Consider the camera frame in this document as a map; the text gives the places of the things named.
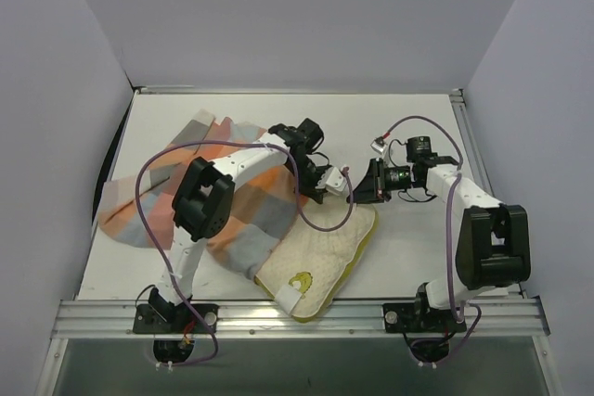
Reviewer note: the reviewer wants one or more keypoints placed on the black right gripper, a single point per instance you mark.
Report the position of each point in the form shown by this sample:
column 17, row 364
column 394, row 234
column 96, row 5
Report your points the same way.
column 379, row 181

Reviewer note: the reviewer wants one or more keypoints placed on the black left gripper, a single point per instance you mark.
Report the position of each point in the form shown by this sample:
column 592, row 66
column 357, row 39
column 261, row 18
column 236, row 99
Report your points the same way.
column 314, row 184

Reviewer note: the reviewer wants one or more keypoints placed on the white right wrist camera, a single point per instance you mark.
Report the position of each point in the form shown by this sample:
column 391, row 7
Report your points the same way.
column 380, row 146

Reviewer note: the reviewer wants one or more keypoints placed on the cream quilted pillow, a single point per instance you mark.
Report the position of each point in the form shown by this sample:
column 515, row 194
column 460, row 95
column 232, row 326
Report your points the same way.
column 308, row 267

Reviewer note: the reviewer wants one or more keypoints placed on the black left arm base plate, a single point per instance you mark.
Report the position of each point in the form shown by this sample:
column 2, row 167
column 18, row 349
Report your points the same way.
column 149, row 322

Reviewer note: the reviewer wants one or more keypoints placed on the aluminium right side rail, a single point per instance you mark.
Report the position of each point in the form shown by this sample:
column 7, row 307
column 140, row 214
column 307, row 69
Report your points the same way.
column 486, row 141

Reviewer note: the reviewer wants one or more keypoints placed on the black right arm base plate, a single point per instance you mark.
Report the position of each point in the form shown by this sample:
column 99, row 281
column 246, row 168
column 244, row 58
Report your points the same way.
column 412, row 318

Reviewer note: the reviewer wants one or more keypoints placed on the checkered pastel pillowcase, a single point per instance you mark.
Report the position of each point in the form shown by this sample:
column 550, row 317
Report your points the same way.
column 139, row 213

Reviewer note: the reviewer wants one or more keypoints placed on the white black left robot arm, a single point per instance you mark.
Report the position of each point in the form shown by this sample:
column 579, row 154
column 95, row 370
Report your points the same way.
column 202, row 204

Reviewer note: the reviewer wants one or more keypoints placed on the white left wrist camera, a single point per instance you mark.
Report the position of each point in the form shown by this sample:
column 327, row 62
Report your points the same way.
column 333, row 181

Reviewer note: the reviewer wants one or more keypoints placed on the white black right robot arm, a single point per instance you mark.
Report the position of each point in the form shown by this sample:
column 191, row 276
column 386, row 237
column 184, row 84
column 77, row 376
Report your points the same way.
column 487, row 240

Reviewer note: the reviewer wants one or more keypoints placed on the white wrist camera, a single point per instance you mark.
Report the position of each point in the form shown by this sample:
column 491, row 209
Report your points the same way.
column 380, row 146
column 333, row 181

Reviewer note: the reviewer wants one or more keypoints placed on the aluminium back frame rail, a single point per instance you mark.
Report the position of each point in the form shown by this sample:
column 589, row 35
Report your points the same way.
column 195, row 90

